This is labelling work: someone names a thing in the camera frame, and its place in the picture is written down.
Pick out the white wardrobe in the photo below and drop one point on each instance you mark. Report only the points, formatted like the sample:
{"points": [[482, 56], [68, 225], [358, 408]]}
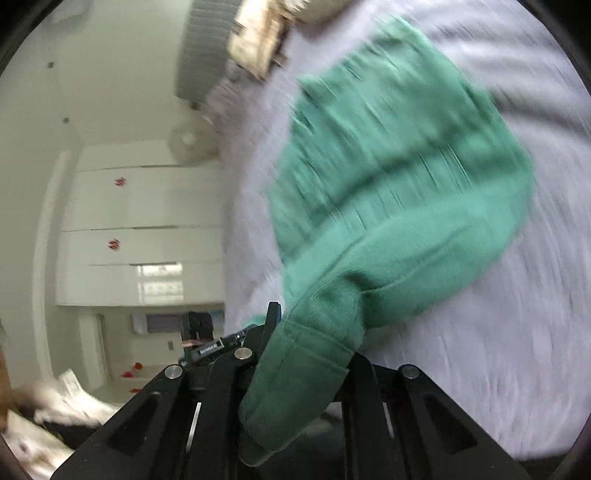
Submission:
{"points": [[152, 198]]}

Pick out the white crumpled clothes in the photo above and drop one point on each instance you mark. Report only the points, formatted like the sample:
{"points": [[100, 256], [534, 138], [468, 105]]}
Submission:
{"points": [[69, 397]]}

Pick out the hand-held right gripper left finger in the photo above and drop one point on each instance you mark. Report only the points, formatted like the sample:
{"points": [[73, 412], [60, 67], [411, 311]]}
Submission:
{"points": [[217, 392]]}

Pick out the round cream pleated pillow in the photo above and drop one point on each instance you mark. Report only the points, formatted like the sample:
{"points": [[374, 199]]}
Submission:
{"points": [[323, 9]]}

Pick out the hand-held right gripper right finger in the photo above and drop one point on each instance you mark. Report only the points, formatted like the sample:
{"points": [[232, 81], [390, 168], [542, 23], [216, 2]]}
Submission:
{"points": [[364, 383]]}

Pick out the round cream fan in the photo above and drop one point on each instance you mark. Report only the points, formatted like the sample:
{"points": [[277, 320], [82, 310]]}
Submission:
{"points": [[189, 138]]}

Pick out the green work jacket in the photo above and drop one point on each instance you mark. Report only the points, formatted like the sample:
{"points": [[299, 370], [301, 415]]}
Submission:
{"points": [[392, 184]]}

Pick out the beige striped cloth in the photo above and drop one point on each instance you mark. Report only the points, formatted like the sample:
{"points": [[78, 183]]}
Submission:
{"points": [[258, 41]]}

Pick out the grey tufted headboard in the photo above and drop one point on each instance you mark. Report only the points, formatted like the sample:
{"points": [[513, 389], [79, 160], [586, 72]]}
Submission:
{"points": [[203, 50]]}

